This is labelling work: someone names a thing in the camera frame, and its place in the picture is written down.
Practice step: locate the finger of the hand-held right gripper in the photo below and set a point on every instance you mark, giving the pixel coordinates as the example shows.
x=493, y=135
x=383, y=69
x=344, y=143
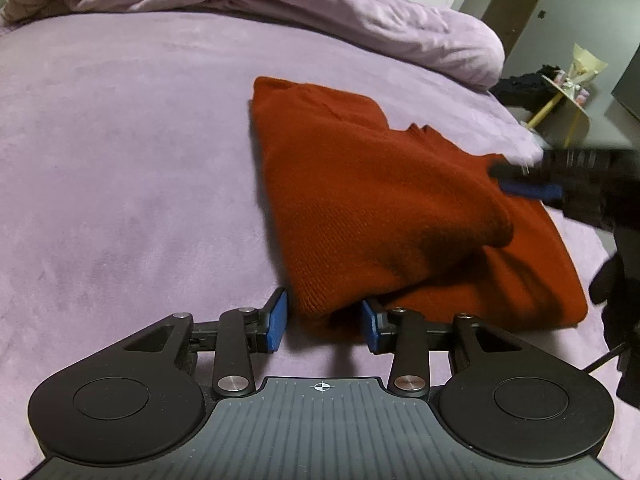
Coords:
x=532, y=192
x=515, y=170

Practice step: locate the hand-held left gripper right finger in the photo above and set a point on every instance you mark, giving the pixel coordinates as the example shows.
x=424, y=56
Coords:
x=372, y=325

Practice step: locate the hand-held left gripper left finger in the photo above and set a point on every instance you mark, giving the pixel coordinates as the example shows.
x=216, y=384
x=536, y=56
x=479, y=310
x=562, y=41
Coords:
x=277, y=320

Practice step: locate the rust red knit cardigan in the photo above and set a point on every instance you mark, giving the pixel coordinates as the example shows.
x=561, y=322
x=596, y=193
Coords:
x=400, y=210

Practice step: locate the dark clothes pile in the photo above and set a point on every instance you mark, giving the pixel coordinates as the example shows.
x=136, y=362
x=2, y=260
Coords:
x=522, y=87

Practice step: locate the person's right hand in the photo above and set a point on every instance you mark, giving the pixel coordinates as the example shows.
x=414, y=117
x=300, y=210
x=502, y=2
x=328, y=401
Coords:
x=612, y=290

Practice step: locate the yellow side table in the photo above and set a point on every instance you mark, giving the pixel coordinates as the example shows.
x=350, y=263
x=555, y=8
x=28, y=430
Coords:
x=562, y=112

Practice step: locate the dark flat screen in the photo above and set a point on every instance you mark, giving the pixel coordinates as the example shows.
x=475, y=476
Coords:
x=627, y=87

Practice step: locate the cream paper bouquet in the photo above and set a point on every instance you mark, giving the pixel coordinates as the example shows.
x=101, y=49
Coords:
x=586, y=62

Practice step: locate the purple bed sheet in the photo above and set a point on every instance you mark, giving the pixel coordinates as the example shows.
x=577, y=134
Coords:
x=130, y=185

